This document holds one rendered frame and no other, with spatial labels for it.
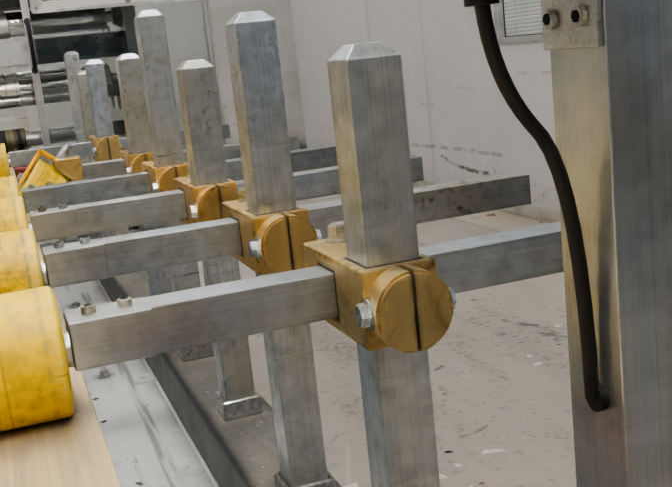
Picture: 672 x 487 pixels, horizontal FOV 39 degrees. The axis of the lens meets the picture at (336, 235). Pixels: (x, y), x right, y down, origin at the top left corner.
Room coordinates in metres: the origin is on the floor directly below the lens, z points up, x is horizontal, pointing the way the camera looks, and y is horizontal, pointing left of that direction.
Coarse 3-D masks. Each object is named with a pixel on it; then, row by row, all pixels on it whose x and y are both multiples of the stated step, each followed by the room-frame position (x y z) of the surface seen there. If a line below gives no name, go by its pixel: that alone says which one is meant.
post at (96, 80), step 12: (96, 60) 2.00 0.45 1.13; (96, 72) 1.99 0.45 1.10; (96, 84) 1.99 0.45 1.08; (96, 96) 1.99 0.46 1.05; (108, 96) 2.00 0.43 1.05; (96, 108) 1.99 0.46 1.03; (108, 108) 2.00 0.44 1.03; (96, 120) 1.99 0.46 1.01; (108, 120) 1.99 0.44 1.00; (96, 132) 1.99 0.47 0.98; (108, 132) 1.99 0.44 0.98
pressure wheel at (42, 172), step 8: (40, 160) 1.51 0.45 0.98; (32, 168) 1.53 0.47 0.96; (40, 168) 1.50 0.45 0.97; (48, 168) 1.51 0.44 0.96; (32, 176) 1.48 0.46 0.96; (40, 176) 1.49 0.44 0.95; (48, 176) 1.49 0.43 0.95; (56, 176) 1.50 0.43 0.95; (64, 176) 1.52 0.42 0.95; (24, 184) 1.48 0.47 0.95; (40, 184) 1.48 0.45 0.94
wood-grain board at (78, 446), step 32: (64, 320) 0.79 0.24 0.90; (96, 416) 0.55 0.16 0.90; (0, 448) 0.52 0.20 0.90; (32, 448) 0.51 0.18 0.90; (64, 448) 0.51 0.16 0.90; (96, 448) 0.50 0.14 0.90; (0, 480) 0.47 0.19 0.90; (32, 480) 0.47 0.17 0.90; (64, 480) 0.46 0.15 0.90; (96, 480) 0.46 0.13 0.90
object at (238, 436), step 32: (128, 288) 1.76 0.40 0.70; (192, 352) 1.27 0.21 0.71; (160, 384) 1.39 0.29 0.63; (192, 384) 1.17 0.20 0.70; (192, 416) 1.14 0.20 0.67; (224, 416) 1.03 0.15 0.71; (256, 416) 1.04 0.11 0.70; (224, 448) 0.97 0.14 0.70; (256, 448) 0.95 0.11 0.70; (224, 480) 0.99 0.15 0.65; (256, 480) 0.87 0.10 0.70
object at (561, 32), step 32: (480, 0) 0.33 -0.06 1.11; (544, 0) 0.36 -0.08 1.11; (576, 0) 0.34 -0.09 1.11; (480, 32) 0.33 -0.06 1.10; (544, 32) 0.36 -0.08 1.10; (576, 32) 0.34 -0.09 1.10; (512, 96) 0.33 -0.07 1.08; (544, 128) 0.34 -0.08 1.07; (576, 224) 0.34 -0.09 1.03; (576, 256) 0.34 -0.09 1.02; (576, 288) 0.34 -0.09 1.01
